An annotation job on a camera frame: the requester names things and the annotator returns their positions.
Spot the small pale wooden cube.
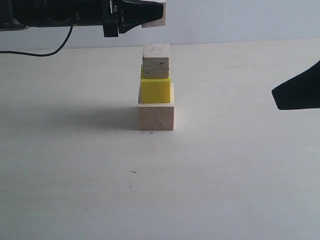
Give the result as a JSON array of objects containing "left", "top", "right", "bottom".
[{"left": 141, "top": 0, "right": 167, "bottom": 28}]

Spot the yellow cube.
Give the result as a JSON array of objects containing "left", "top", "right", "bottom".
[{"left": 140, "top": 65, "right": 172, "bottom": 104}]

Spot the large light wooden cube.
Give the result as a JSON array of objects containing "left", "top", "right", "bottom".
[{"left": 137, "top": 82, "right": 175, "bottom": 131}]

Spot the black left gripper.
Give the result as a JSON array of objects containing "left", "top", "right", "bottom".
[{"left": 74, "top": 0, "right": 163, "bottom": 38}]

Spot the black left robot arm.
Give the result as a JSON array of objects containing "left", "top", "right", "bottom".
[{"left": 0, "top": 0, "right": 166, "bottom": 38}]

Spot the medium ridged wooden cube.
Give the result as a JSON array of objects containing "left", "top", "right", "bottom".
[{"left": 142, "top": 43, "right": 170, "bottom": 79}]

